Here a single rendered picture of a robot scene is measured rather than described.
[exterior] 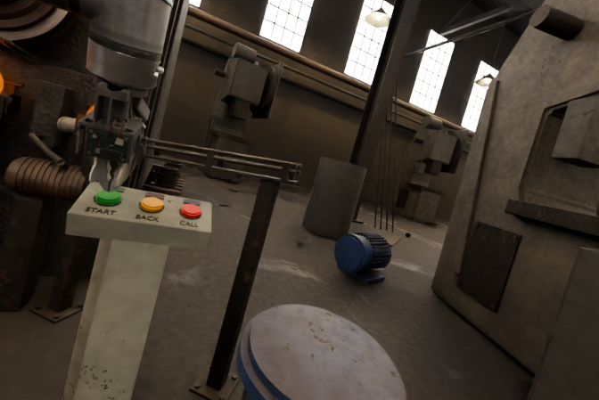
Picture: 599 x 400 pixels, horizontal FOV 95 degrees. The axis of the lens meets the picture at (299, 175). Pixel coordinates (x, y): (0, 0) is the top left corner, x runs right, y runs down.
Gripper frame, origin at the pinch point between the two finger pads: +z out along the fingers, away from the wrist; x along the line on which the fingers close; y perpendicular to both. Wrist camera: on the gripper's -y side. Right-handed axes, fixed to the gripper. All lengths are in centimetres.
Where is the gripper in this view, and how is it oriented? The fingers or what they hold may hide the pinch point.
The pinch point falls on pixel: (110, 183)
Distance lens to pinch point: 62.0
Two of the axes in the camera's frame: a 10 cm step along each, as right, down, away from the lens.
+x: 8.9, 2.2, 4.0
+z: -3.8, 8.5, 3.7
